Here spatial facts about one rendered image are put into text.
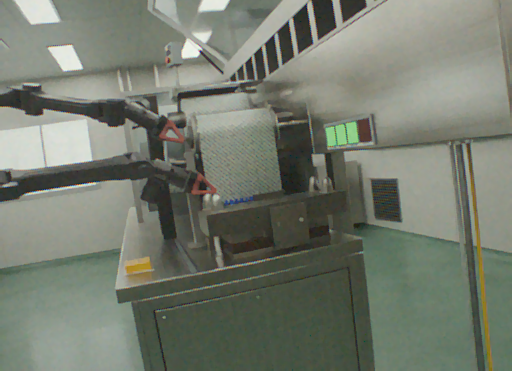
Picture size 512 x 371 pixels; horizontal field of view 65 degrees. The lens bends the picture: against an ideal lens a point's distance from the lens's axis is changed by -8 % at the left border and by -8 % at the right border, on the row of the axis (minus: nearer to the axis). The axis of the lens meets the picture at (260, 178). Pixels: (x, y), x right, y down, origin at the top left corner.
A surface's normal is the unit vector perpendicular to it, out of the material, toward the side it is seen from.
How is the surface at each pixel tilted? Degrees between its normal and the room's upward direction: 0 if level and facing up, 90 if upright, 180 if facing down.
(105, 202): 90
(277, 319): 90
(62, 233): 90
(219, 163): 90
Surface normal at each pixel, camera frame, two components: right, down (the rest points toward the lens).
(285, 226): 0.28, 0.01
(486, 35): -0.95, 0.15
